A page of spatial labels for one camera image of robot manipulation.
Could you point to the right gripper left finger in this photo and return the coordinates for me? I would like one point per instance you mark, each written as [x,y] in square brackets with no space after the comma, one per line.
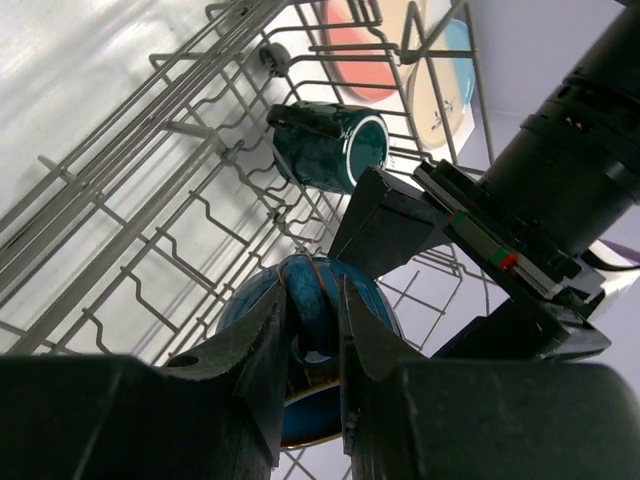
[213,412]

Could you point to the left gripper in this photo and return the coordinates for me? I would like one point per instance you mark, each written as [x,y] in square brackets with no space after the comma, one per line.
[387,222]

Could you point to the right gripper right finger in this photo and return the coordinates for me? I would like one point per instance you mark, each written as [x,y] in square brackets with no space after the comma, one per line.
[405,416]

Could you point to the dark blue mug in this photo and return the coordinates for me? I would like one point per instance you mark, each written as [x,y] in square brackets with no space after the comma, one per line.
[312,412]

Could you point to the dark green mug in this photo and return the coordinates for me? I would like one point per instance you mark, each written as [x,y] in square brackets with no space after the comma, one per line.
[327,146]

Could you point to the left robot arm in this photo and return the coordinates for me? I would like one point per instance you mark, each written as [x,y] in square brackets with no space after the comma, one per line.
[570,173]

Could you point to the blue and cream plate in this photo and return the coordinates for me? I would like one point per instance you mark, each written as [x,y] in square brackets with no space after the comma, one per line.
[441,103]

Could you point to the pink and cream plate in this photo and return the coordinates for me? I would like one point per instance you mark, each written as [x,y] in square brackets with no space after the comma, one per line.
[371,80]

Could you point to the grey wire dish rack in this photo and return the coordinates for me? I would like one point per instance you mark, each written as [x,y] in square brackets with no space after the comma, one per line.
[73,74]

